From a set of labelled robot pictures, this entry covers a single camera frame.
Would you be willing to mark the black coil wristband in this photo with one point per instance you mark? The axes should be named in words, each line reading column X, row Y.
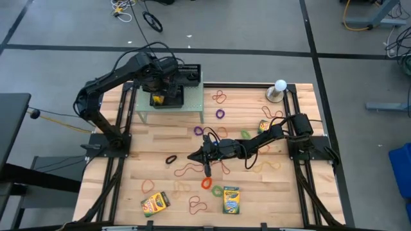
column 189, row 77
column 166, row 159

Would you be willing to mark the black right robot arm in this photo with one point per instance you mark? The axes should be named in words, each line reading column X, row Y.
column 263, row 136

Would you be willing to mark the purple coil wristband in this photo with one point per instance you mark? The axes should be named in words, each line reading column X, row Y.
column 195, row 131
column 216, row 114

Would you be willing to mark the green coil wristband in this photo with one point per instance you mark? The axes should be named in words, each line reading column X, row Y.
column 242, row 133
column 213, row 191

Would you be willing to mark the sage green perforated shelf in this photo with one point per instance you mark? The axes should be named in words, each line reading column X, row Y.
column 192, row 102

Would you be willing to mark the blue plastic bin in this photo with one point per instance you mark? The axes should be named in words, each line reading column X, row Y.
column 401, row 173

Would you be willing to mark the grey metal floor bar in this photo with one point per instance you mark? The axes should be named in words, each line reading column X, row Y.
column 385, row 106

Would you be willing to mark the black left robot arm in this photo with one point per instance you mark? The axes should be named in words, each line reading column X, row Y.
column 112, row 78

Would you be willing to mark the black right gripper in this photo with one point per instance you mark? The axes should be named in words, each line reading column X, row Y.
column 215, row 150

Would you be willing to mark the orange coil wristband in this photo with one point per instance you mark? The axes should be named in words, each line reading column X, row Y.
column 202, row 183

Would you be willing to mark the orange rubber band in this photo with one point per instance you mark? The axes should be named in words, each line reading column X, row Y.
column 226, row 131
column 142, row 186
column 266, row 150

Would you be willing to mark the grey table leg frame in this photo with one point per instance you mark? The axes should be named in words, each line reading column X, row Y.
column 379, row 16

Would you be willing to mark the black side desk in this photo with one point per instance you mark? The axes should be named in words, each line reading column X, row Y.
column 13, row 122

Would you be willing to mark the white bulb metal lamp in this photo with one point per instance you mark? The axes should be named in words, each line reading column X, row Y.
column 280, row 85

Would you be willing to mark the yellow rubber band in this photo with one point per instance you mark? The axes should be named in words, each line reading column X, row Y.
column 180, row 189
column 279, row 165

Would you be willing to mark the black round knob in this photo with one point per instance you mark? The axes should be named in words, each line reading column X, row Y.
column 34, row 114

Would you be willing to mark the black plastic mesh basket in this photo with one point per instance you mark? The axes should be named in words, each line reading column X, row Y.
column 189, row 81
column 175, row 102

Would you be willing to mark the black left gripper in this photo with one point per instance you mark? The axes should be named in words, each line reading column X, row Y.
column 162, row 78

